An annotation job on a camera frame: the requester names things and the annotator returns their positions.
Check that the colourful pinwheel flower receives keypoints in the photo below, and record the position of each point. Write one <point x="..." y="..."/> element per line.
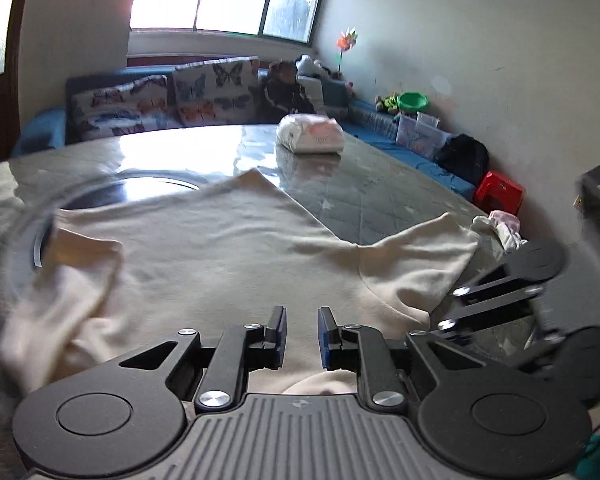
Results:
<point x="345" y="42"/>

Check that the green plastic bowl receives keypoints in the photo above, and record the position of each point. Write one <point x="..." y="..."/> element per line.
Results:
<point x="412" y="102"/>

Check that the black backpack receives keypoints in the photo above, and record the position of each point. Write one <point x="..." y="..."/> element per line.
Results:
<point x="465" y="157"/>

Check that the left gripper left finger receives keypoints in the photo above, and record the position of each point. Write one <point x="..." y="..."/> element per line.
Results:
<point x="121" y="415"/>

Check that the pink white cloth bundle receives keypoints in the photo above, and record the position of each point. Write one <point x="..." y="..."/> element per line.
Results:
<point x="504" y="226"/>

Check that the quilted grey table cover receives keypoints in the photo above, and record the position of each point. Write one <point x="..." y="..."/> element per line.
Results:
<point x="362" y="195"/>

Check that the blue sofa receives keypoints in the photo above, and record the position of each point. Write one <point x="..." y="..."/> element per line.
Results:
<point x="53" y="128"/>

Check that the round black table hotplate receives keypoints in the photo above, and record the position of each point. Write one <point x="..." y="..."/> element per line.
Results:
<point x="105" y="194"/>

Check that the cream sweatshirt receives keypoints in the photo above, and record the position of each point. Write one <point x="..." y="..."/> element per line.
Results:
<point x="118" y="277"/>

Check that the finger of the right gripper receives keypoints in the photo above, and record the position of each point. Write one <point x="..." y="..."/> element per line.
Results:
<point x="533" y="263"/>
<point x="570" y="361"/>

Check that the dark jacket on sofa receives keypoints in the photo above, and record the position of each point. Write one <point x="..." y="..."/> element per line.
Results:
<point x="282" y="95"/>

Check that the butterfly pattern sofa cushion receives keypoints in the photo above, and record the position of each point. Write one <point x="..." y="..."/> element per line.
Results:
<point x="138" y="106"/>

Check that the red plastic stool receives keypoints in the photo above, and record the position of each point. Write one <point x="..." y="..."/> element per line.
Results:
<point x="497" y="192"/>

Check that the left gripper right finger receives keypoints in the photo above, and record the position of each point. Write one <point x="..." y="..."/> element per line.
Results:
<point x="474" y="414"/>

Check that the clear plastic storage box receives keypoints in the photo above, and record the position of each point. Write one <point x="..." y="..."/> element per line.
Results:
<point x="420" y="138"/>

